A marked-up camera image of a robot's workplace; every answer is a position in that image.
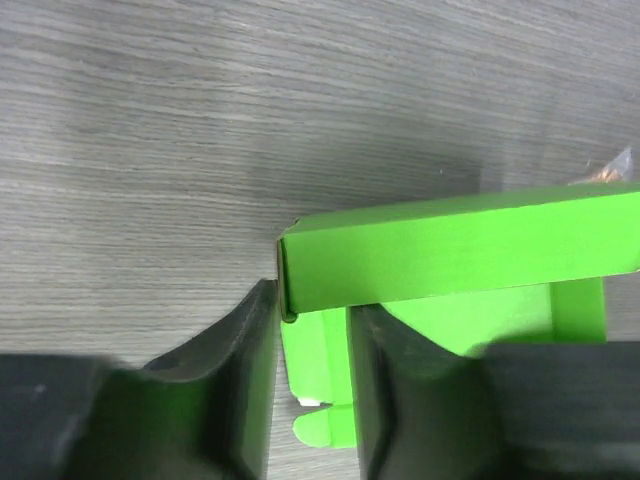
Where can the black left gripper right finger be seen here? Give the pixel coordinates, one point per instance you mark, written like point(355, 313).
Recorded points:
point(520, 410)

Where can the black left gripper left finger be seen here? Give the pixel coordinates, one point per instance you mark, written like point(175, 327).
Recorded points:
point(200, 411)

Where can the green paper box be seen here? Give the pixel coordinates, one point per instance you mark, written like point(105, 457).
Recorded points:
point(462, 271)

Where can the small clear plastic packet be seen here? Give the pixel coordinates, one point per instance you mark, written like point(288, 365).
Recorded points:
point(620, 169)

